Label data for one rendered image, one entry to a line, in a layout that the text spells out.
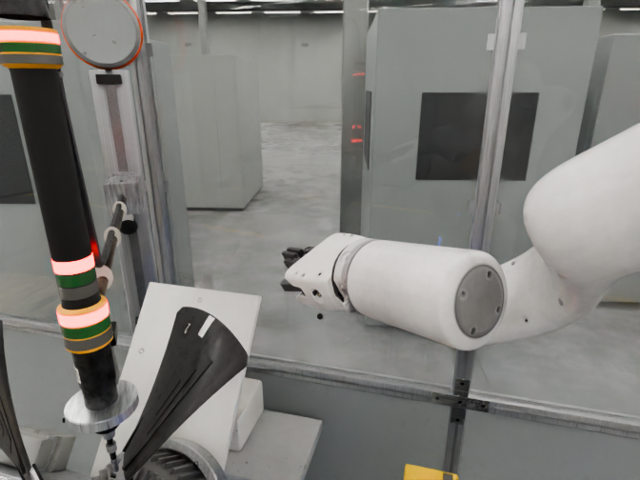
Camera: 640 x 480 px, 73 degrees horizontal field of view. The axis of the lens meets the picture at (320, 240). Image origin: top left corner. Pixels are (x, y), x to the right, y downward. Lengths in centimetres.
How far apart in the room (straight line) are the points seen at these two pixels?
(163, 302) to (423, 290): 71
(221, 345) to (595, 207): 48
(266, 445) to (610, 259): 109
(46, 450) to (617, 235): 94
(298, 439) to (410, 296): 97
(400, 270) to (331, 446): 111
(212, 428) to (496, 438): 78
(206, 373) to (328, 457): 92
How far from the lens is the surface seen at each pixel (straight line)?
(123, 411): 52
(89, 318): 47
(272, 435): 132
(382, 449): 142
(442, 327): 36
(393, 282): 39
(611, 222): 31
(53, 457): 103
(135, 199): 104
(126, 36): 112
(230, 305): 92
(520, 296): 45
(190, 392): 63
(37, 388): 198
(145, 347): 99
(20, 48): 42
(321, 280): 48
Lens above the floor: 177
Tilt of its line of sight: 20 degrees down
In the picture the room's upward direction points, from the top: straight up
